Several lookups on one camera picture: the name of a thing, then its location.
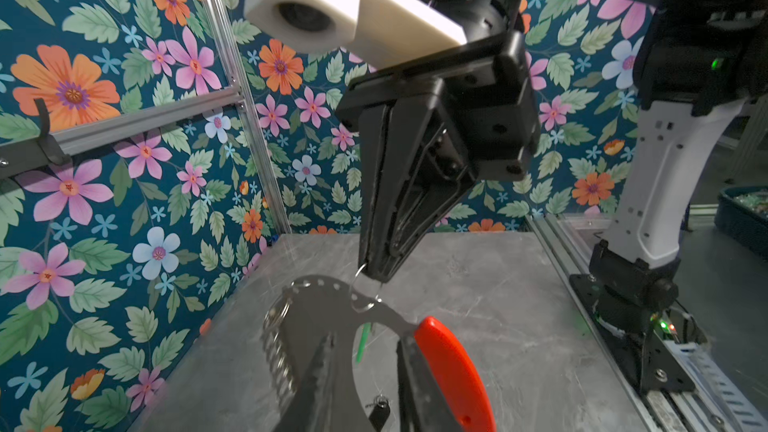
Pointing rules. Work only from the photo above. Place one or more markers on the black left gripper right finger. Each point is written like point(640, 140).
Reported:
point(422, 405)

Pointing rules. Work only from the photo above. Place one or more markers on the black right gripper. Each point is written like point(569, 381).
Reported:
point(429, 129)

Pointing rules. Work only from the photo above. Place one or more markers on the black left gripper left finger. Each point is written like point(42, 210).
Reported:
point(311, 407)

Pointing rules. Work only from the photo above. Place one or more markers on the black tag key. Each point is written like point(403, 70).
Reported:
point(379, 412)

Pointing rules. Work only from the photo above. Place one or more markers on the green tag key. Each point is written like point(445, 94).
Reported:
point(362, 342)

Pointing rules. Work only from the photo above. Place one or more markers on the metal keyring holder red handle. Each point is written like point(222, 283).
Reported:
point(313, 305)

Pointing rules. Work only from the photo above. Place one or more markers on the green parts bin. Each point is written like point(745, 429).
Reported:
point(742, 214)

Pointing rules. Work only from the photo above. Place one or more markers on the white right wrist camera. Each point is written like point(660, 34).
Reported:
point(383, 33)

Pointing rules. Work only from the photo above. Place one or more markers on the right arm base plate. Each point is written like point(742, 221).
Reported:
point(644, 361)

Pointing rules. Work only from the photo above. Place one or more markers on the aluminium mounting rail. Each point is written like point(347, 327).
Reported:
point(717, 404)

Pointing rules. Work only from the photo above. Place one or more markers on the black hook rail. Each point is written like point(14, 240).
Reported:
point(38, 151)

